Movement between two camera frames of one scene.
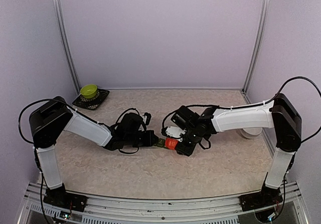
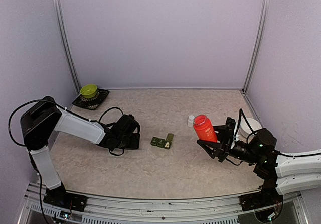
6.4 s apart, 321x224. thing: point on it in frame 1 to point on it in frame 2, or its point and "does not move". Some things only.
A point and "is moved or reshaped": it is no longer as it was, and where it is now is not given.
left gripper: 149,142 to 135,143
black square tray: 92,103 does not move
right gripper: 186,150 to 219,148
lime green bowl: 89,91 does not move
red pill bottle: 171,143 is moved or reshaped
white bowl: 251,132 does not move
